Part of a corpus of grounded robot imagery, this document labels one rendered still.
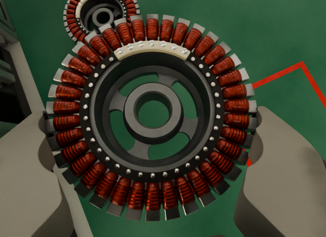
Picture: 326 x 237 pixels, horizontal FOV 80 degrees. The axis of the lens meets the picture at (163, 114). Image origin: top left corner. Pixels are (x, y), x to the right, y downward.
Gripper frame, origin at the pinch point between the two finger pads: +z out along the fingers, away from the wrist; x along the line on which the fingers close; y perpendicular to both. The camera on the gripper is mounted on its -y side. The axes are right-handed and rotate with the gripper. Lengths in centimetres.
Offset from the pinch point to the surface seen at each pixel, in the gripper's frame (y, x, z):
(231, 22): -1.6, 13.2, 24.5
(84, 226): 22.1, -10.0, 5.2
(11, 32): -0.3, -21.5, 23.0
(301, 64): 4.0, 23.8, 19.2
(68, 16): -2.7, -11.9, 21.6
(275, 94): 7.7, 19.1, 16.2
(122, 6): -3.9, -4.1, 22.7
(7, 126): 7.5, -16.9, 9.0
